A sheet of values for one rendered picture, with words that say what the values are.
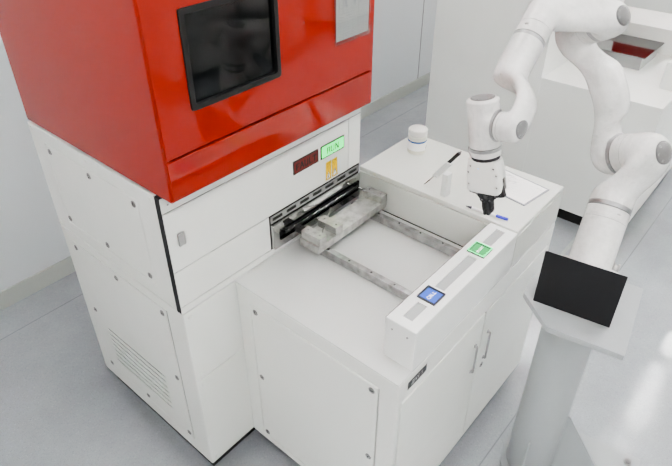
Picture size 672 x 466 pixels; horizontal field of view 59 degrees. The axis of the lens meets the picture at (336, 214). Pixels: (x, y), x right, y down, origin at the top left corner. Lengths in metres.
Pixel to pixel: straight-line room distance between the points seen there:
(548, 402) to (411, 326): 0.75
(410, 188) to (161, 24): 1.04
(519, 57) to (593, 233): 0.54
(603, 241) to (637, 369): 1.26
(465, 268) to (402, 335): 0.31
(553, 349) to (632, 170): 0.58
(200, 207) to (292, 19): 0.56
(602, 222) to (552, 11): 0.59
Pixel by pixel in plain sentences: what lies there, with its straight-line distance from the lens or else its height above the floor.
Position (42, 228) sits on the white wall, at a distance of 3.26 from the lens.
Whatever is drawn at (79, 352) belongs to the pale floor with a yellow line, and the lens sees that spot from 2.99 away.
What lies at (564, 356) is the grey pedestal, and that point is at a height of 0.66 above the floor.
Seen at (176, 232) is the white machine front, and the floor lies 1.10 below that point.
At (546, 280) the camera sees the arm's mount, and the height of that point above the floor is 0.91.
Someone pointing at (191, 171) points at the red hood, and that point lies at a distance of 1.52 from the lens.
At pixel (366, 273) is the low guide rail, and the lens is 1.85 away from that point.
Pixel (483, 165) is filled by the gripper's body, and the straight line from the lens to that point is 1.63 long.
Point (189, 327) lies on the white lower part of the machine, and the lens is 1.85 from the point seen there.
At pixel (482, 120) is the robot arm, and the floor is 1.38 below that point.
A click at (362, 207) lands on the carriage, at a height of 0.88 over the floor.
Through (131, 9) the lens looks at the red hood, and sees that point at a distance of 1.34.
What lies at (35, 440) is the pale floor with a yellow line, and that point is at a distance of 2.74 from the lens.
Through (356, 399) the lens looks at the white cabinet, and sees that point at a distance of 1.76.
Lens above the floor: 2.04
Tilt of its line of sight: 35 degrees down
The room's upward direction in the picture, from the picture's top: straight up
